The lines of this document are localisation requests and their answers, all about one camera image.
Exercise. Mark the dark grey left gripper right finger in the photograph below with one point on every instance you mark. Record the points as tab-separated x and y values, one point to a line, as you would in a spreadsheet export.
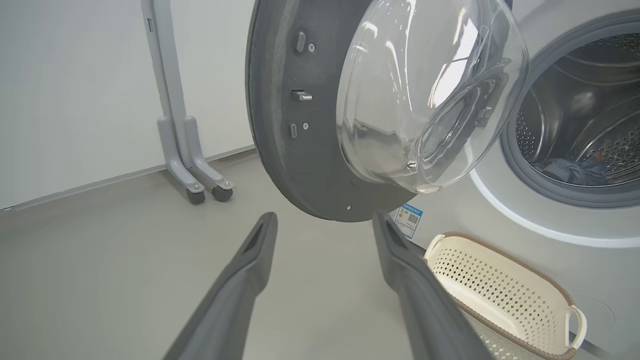
430	310

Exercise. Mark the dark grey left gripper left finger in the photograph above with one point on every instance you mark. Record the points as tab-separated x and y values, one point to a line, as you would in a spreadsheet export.
230	300

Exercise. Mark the blue garment with orange print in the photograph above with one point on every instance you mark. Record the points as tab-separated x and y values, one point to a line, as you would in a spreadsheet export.
570	171

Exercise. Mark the black washing machine door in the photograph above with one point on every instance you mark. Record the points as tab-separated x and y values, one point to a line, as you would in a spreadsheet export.
280	100

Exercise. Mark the white front-load washing machine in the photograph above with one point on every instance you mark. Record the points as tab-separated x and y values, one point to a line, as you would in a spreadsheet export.
550	250

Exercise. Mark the white laundry basket brown rim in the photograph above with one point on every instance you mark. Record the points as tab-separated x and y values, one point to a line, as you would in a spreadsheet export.
500	295

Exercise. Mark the blue white energy label sticker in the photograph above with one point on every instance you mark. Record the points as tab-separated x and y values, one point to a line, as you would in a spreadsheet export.
409	221

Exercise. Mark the grey wheeled stand leg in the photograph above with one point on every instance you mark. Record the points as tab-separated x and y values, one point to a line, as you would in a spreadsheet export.
172	100

